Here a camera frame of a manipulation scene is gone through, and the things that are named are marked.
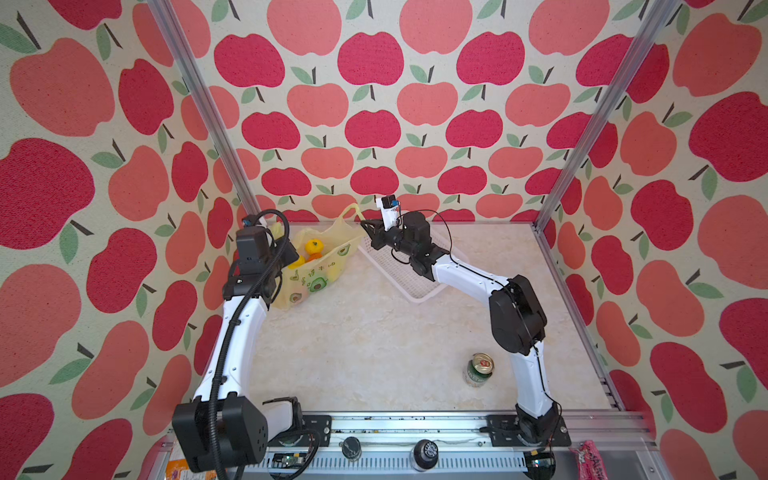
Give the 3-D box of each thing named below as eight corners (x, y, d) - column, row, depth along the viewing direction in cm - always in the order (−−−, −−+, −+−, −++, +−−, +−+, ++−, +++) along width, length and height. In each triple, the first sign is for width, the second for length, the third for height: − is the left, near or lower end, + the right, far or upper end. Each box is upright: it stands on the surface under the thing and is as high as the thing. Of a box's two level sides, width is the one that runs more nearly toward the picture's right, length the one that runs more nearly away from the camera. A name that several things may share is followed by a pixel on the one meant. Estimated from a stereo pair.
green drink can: (464, 389, 83) (474, 375, 74) (461, 367, 87) (470, 352, 78) (484, 389, 83) (497, 375, 74) (480, 367, 87) (491, 352, 78)
